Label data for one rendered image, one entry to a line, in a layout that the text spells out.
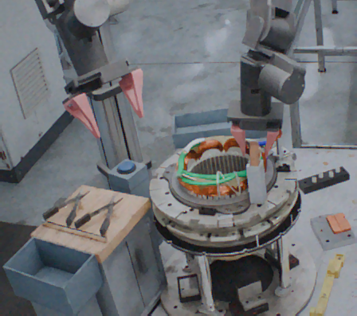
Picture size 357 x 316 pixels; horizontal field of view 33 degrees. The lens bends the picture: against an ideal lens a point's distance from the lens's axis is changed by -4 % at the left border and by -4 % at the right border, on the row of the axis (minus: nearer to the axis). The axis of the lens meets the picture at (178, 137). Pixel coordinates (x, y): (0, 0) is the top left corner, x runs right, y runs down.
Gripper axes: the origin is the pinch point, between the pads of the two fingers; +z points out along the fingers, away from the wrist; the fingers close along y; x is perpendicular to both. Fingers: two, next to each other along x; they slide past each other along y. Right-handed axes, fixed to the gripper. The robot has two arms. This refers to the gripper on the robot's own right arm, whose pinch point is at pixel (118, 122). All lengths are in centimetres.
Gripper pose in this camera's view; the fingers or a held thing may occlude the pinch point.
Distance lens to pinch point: 99.7
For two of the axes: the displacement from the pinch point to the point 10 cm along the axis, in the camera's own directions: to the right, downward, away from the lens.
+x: -4.1, 1.3, 9.0
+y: 8.1, -4.0, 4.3
